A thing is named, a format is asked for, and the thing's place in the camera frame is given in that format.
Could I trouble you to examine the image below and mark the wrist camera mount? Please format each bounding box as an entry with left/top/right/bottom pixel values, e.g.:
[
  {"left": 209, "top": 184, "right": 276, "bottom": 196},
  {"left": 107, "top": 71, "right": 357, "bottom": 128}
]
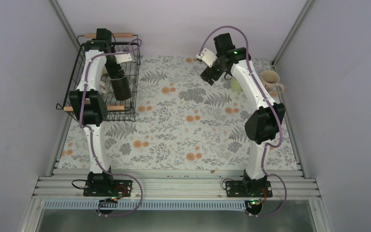
[
  {"left": 196, "top": 48, "right": 218, "bottom": 68},
  {"left": 114, "top": 53, "right": 134, "bottom": 64}
]

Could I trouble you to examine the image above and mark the black wire dish rack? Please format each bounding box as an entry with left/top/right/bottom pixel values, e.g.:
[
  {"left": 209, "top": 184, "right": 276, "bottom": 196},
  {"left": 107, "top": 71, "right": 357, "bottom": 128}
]
[{"left": 56, "top": 29, "right": 142, "bottom": 126}]

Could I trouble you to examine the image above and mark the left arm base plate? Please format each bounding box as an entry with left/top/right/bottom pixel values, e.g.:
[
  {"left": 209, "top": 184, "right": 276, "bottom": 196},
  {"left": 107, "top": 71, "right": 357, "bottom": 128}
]
[{"left": 83, "top": 180, "right": 133, "bottom": 197}]

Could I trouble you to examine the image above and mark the floral table mat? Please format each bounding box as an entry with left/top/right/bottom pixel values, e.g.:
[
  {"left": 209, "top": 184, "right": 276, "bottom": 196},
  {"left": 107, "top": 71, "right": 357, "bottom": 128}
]
[{"left": 57, "top": 55, "right": 298, "bottom": 171}]

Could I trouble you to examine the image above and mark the white patterned mug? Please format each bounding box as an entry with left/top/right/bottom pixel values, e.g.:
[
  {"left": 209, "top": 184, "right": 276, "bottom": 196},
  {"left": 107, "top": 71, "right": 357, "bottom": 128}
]
[{"left": 99, "top": 81, "right": 109, "bottom": 94}]

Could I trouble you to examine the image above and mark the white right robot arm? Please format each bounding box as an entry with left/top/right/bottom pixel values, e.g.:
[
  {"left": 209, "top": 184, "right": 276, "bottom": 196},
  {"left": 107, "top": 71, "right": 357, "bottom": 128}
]
[{"left": 197, "top": 33, "right": 285, "bottom": 197}]

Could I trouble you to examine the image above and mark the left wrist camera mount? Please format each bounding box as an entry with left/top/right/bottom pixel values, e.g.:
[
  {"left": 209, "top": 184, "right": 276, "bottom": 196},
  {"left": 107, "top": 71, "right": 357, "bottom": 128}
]
[{"left": 114, "top": 53, "right": 134, "bottom": 64}]

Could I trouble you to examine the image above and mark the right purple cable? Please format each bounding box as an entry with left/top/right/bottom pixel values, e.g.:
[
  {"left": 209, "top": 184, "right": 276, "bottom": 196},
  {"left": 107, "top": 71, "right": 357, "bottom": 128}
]
[{"left": 197, "top": 25, "right": 288, "bottom": 218}]

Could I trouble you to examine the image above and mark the light green mug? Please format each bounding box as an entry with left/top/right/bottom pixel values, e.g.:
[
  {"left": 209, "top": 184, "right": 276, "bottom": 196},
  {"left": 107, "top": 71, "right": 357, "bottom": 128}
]
[{"left": 230, "top": 77, "right": 243, "bottom": 93}]

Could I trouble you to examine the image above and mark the aluminium rail frame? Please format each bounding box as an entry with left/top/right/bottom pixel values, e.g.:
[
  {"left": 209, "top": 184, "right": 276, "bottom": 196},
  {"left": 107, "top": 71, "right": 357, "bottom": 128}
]
[{"left": 21, "top": 168, "right": 331, "bottom": 232}]

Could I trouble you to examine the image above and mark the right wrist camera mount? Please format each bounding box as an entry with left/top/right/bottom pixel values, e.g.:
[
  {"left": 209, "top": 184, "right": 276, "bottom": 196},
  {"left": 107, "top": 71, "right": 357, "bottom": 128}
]
[{"left": 196, "top": 48, "right": 218, "bottom": 68}]

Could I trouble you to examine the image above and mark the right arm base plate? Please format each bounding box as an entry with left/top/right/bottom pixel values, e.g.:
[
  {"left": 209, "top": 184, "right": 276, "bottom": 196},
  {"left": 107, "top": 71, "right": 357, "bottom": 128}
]
[{"left": 223, "top": 180, "right": 273, "bottom": 198}]

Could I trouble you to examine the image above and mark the black mug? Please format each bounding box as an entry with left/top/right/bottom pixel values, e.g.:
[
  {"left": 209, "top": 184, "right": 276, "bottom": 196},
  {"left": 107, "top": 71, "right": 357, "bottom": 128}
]
[{"left": 111, "top": 76, "right": 132, "bottom": 101}]

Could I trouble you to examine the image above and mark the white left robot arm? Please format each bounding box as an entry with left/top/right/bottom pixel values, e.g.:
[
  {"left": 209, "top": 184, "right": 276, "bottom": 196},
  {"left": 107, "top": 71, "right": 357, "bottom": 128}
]
[{"left": 69, "top": 28, "right": 131, "bottom": 197}]

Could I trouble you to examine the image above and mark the beige floral mug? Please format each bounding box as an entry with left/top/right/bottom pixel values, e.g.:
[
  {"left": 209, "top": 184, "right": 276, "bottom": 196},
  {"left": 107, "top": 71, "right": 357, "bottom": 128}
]
[{"left": 260, "top": 70, "right": 285, "bottom": 94}]

